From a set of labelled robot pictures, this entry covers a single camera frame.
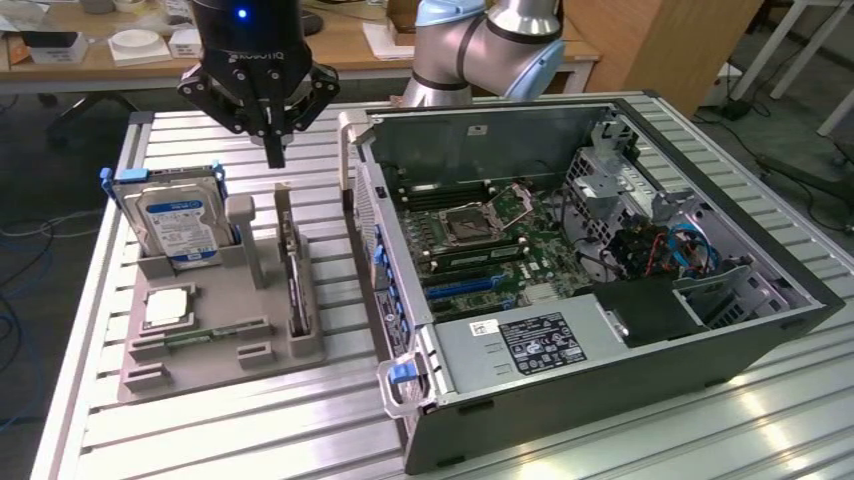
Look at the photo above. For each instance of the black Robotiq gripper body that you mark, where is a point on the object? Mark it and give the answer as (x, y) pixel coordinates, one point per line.
(254, 40)

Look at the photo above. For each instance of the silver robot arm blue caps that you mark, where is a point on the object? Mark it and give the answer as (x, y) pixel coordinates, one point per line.
(454, 50)

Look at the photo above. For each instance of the small white box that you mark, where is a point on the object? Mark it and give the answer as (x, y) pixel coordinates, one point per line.
(183, 42)

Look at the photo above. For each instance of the white round holder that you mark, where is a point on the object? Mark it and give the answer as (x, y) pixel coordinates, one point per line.
(136, 45)

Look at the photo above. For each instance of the white paper stack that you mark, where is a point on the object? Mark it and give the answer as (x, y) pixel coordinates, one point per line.
(387, 40)

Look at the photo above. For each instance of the cardboard box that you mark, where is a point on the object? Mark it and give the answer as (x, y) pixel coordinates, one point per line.
(400, 12)

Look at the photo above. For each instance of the grey cup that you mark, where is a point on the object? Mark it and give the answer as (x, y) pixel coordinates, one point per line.
(100, 5)

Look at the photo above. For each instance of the white box black lid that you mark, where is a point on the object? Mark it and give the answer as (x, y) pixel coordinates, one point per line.
(56, 45)

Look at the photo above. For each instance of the silver hard disk blue label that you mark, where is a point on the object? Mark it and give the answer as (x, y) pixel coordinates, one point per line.
(173, 220)

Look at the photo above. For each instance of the black RAM slot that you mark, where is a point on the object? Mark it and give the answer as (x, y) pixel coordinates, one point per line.
(446, 200)
(443, 189)

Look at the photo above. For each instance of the small orange box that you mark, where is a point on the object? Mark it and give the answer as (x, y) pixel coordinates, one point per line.
(16, 52)

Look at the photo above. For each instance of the CPU socket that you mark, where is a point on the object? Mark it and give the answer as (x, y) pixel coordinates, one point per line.
(467, 225)

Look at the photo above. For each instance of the blue slot clip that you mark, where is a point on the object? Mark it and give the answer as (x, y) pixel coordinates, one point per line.
(398, 314)
(404, 334)
(390, 292)
(380, 261)

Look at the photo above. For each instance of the metal socket cover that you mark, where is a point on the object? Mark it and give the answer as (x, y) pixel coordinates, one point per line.
(514, 197)

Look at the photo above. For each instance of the green RAM stick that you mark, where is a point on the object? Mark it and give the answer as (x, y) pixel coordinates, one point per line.
(200, 336)
(476, 256)

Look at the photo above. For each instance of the long PCIe expansion slot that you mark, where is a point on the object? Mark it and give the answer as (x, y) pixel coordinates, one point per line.
(463, 290)
(470, 274)

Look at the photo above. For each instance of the silver CPU chip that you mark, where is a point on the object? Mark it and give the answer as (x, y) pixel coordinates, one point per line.
(167, 307)

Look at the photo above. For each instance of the green motherboard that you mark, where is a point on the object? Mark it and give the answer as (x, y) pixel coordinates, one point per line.
(534, 240)

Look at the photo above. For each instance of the grey parts rack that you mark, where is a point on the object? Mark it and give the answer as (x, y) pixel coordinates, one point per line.
(267, 310)

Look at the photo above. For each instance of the perforated metal disk bay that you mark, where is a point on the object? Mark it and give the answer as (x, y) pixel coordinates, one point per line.
(600, 185)

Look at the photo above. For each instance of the grey power supply unit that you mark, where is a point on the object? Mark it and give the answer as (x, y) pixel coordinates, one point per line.
(534, 345)

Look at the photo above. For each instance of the black power adapter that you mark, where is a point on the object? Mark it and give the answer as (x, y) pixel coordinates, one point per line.
(734, 110)

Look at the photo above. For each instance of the black fan shroud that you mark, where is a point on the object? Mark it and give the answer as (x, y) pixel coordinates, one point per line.
(641, 310)

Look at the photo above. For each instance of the grey metal disk bay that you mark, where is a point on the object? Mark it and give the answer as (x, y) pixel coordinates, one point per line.
(734, 300)

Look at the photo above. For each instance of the black open PC case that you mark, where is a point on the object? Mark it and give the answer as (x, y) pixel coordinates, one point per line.
(600, 410)

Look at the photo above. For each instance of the wooden desk white frame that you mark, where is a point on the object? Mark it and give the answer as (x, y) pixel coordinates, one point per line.
(100, 70)

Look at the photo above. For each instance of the black case switch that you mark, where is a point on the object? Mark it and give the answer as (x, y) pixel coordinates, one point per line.
(380, 192)

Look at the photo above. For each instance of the white table frame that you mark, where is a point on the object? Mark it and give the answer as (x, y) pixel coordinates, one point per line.
(802, 47)

